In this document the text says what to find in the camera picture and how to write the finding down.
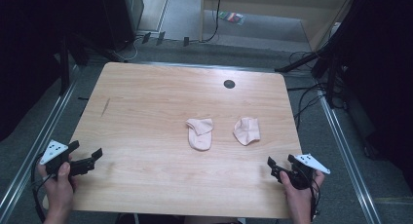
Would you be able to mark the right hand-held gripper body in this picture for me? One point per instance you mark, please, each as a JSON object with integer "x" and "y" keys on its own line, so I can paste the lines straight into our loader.
{"x": 303, "y": 170}

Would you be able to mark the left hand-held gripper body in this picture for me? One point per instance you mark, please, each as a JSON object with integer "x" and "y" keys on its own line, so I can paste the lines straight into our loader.
{"x": 56, "y": 154}

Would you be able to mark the dark cabinet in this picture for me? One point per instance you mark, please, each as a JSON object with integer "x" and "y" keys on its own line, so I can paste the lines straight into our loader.
{"x": 120, "y": 16}

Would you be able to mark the colourful packet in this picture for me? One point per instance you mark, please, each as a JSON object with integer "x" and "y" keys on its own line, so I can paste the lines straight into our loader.
{"x": 232, "y": 17}

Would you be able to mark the pink sock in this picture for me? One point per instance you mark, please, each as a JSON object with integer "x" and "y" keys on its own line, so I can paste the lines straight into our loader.
{"x": 200, "y": 133}
{"x": 246, "y": 130}

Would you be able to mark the person's left hand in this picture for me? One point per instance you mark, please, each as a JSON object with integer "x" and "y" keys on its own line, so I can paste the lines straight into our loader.
{"x": 60, "y": 188}

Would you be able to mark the black round table grommet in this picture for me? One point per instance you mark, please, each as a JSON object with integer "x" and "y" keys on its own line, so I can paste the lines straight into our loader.
{"x": 229, "y": 84}

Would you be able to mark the metal floor rail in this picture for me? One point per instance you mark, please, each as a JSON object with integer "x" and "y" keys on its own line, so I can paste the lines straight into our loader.
{"x": 35, "y": 142}
{"x": 347, "y": 156}

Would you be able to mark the black metal stand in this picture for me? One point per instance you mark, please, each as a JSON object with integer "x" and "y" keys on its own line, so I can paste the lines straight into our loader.
{"x": 65, "y": 65}
{"x": 311, "y": 55}

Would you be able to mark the light wooden shelf unit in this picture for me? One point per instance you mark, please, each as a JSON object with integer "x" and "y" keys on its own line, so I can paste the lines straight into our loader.
{"x": 276, "y": 13}

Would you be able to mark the person's right hand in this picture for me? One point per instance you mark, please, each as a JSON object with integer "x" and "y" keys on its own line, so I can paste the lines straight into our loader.
{"x": 300, "y": 201}

